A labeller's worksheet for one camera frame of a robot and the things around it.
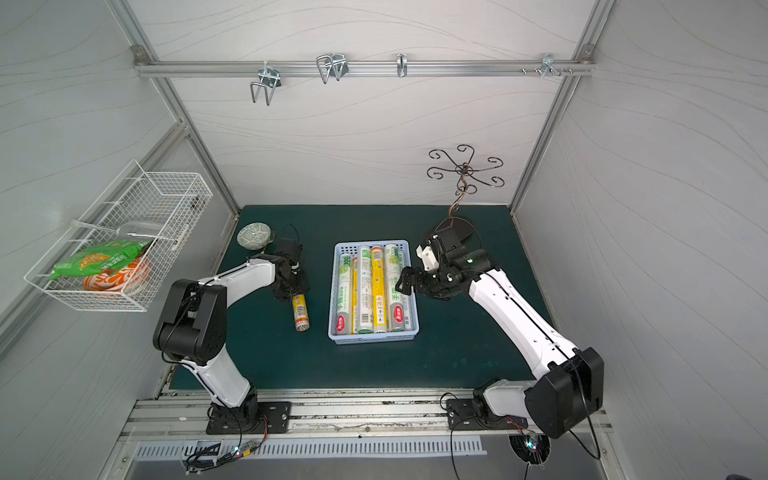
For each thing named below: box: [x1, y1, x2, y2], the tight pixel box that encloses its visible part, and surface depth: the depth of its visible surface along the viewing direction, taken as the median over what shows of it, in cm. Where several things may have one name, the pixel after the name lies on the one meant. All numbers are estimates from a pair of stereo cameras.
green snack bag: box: [50, 240, 151, 280], surface depth 55 cm
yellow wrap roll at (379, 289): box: [372, 245, 387, 333], surface depth 90 cm
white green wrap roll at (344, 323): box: [336, 254, 353, 335], surface depth 92 cm
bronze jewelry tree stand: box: [427, 144, 505, 250], surface depth 91 cm
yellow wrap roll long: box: [351, 257, 359, 335], surface depth 91 cm
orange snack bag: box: [83, 258, 141, 292], surface depth 61 cm
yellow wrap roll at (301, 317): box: [293, 294, 310, 332], surface depth 90 cm
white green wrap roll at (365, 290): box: [358, 245, 373, 335], surface depth 90 cm
